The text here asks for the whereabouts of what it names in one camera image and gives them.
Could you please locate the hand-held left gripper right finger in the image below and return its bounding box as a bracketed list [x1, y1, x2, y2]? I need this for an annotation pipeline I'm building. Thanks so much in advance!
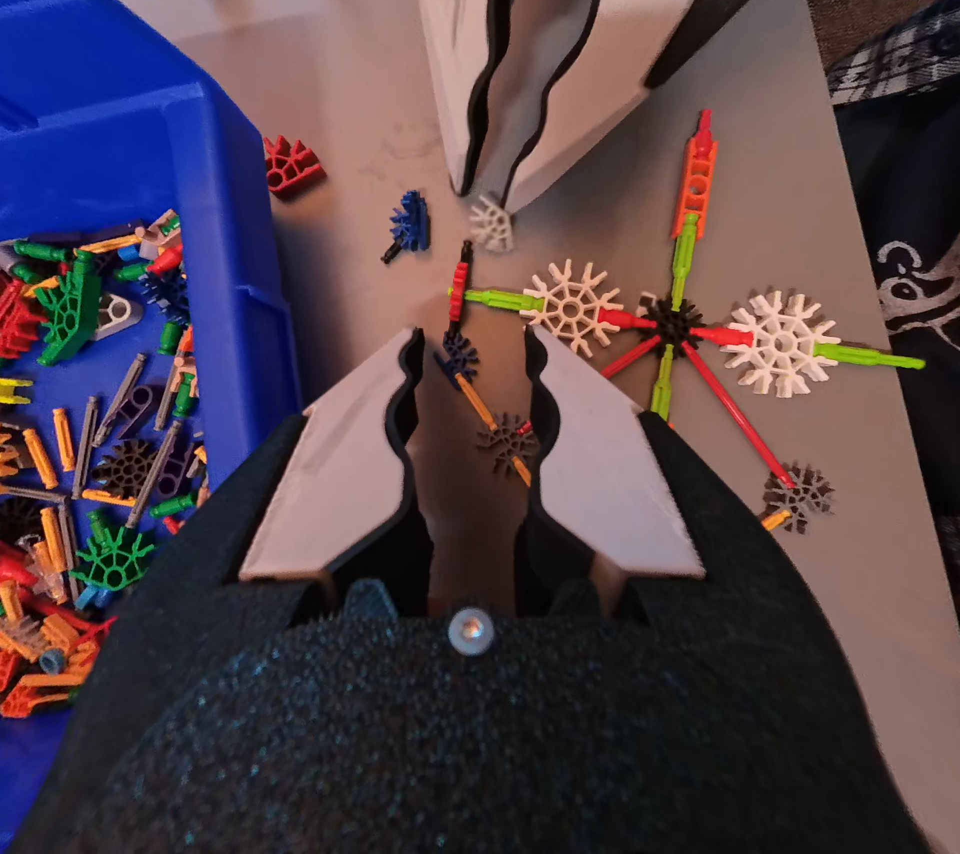
[513, 325, 708, 616]

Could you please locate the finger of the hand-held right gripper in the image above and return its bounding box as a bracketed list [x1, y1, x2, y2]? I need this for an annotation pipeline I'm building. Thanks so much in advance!
[504, 0, 760, 213]
[416, 0, 543, 198]

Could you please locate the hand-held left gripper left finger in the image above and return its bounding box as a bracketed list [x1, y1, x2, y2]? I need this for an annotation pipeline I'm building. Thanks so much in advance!
[238, 326, 435, 616]

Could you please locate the grey-white toy connector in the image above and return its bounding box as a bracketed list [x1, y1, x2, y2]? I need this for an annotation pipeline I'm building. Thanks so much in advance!
[468, 192, 517, 253]

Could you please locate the colourful rod and connector structure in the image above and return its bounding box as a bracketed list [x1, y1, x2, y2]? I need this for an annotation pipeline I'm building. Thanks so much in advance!
[433, 110, 927, 536]

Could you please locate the pile of toy construction pieces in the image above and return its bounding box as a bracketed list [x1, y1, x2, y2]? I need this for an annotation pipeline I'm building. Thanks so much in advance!
[0, 209, 213, 720]

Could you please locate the blue plastic bin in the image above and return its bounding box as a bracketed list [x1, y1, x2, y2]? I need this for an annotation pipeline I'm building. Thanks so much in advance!
[0, 0, 305, 851]

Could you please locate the blue connector with black rod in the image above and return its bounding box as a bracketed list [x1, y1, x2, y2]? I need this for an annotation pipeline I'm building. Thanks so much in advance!
[380, 190, 432, 266]

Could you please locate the plaid cloth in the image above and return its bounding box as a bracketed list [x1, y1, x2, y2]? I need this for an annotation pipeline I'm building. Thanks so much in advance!
[827, 0, 960, 106]

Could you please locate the red toy connector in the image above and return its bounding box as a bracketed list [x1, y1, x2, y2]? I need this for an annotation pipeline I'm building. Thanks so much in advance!
[262, 135, 328, 198]

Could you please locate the black printed clothing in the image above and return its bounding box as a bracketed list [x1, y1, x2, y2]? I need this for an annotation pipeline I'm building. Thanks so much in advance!
[834, 96, 960, 633]

